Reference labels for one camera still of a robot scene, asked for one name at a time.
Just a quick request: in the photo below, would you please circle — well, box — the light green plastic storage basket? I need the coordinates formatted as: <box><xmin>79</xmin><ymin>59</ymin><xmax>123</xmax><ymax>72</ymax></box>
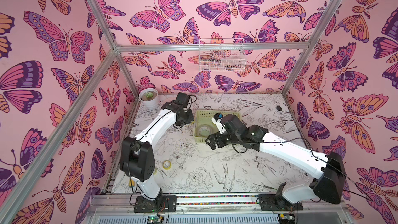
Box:
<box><xmin>193</xmin><ymin>110</ymin><xmax>241</xmax><ymax>143</ymax></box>

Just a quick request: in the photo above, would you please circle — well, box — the large clear tape roll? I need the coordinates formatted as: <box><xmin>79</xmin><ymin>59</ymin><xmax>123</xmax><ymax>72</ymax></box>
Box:
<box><xmin>197</xmin><ymin>124</ymin><xmax>213</xmax><ymax>138</ymax></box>

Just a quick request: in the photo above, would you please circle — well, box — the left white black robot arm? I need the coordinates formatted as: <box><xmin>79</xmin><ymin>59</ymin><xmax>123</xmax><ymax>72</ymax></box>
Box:
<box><xmin>119</xmin><ymin>96</ymin><xmax>194</xmax><ymax>213</ymax></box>

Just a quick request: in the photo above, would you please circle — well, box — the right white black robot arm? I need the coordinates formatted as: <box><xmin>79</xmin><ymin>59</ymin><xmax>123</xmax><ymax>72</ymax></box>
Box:
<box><xmin>205</xmin><ymin>125</ymin><xmax>347</xmax><ymax>205</ymax></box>

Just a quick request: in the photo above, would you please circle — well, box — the yellow tape roll lower left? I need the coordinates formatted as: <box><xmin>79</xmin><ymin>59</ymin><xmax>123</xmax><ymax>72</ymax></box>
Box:
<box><xmin>162</xmin><ymin>160</ymin><xmax>172</xmax><ymax>170</ymax></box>

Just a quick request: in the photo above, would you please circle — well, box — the white pot with succulent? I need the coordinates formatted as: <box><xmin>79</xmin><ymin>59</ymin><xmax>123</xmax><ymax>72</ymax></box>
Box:
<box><xmin>139</xmin><ymin>88</ymin><xmax>159</xmax><ymax>110</ymax></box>

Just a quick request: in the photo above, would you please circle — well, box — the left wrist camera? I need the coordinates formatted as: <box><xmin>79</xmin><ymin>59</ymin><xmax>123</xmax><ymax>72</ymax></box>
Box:
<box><xmin>174</xmin><ymin>92</ymin><xmax>191</xmax><ymax>108</ymax></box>

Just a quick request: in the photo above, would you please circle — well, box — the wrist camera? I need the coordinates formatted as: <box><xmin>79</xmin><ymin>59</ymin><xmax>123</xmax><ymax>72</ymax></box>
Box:
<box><xmin>211</xmin><ymin>113</ymin><xmax>248</xmax><ymax>134</ymax></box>
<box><xmin>174</xmin><ymin>92</ymin><xmax>191</xmax><ymax>108</ymax></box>

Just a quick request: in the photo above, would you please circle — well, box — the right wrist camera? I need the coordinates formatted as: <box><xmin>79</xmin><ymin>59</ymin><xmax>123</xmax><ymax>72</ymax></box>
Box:
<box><xmin>211</xmin><ymin>113</ymin><xmax>248</xmax><ymax>134</ymax></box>

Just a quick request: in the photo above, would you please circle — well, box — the white wire wall basket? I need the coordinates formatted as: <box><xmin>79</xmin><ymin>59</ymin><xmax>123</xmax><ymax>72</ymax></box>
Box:
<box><xmin>198</xmin><ymin>38</ymin><xmax>247</xmax><ymax>73</ymax></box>

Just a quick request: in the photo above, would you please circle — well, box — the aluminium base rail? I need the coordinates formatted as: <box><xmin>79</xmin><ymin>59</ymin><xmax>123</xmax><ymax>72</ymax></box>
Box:
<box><xmin>83</xmin><ymin>192</ymin><xmax>355</xmax><ymax>224</ymax></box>

